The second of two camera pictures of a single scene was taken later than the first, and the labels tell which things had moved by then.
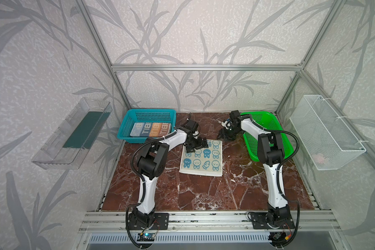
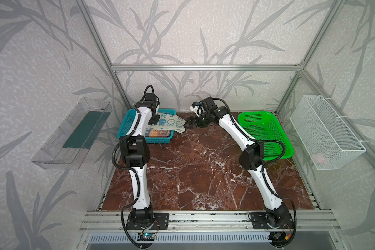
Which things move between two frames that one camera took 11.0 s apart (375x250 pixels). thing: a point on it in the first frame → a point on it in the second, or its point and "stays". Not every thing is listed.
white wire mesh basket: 328,142 stays
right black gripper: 227,132 → 196,121
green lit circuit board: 146,237 stays
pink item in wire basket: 319,158 stays
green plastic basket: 269,122 stays
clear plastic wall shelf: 65,146 stays
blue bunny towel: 207,162 → 170,121
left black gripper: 193,142 → 155,118
